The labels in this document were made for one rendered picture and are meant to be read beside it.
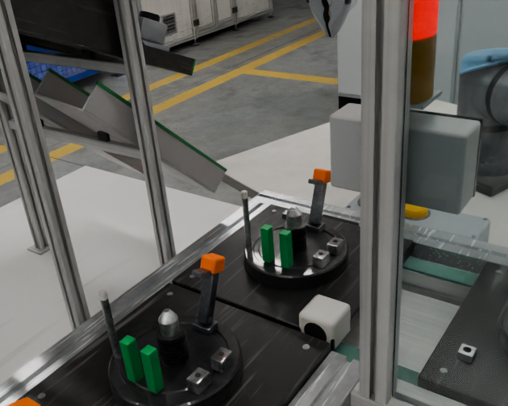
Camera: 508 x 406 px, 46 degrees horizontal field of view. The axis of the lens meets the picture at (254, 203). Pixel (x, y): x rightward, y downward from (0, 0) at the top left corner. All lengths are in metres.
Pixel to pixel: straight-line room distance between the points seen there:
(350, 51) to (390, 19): 3.67
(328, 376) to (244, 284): 0.18
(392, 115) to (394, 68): 0.04
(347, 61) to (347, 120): 3.62
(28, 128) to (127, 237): 0.50
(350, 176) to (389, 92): 0.11
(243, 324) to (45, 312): 0.39
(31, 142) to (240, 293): 0.31
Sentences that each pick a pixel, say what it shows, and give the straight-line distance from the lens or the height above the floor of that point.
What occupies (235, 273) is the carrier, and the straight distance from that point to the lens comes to 0.80.
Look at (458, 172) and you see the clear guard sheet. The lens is 0.48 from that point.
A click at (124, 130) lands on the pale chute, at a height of 1.14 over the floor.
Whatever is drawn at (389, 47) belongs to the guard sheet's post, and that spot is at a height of 1.31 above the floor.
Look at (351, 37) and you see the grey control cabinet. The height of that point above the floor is 0.51.
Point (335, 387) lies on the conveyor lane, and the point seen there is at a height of 0.96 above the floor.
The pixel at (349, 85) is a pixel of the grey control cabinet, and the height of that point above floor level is 0.19.
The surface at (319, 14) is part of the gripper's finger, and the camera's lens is 0.90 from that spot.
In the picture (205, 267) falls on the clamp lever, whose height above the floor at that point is 1.06.
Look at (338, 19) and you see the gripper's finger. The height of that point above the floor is 1.25.
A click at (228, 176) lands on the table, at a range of 1.34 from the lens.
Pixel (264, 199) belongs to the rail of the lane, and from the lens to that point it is 1.00.
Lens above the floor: 1.42
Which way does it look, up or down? 28 degrees down
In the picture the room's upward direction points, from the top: 5 degrees counter-clockwise
